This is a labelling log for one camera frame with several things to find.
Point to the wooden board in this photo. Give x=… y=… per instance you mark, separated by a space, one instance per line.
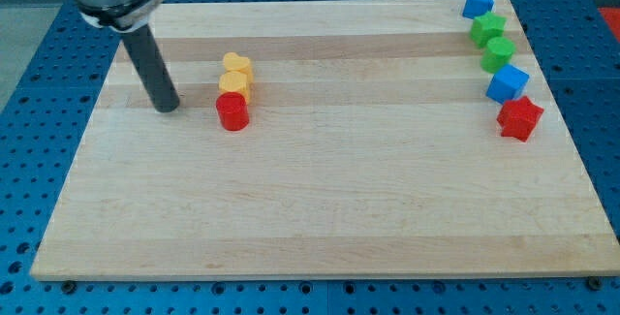
x=372 y=151

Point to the green cylinder block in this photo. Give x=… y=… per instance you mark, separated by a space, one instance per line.
x=498 y=53

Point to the yellow heart block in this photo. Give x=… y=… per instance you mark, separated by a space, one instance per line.
x=233 y=62

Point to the green star block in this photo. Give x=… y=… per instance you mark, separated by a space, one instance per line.
x=486 y=27

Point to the yellow hexagon block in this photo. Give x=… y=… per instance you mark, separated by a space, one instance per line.
x=237 y=82

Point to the red cylinder block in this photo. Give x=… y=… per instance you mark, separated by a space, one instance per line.
x=232 y=110

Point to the red star block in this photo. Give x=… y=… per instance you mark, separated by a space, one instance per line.
x=518 y=118

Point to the blue pentagon block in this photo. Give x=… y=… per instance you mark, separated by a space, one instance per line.
x=474 y=8

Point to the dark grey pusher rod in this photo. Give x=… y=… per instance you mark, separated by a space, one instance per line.
x=151 y=68

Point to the blue cube block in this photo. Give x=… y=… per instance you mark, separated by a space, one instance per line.
x=507 y=84

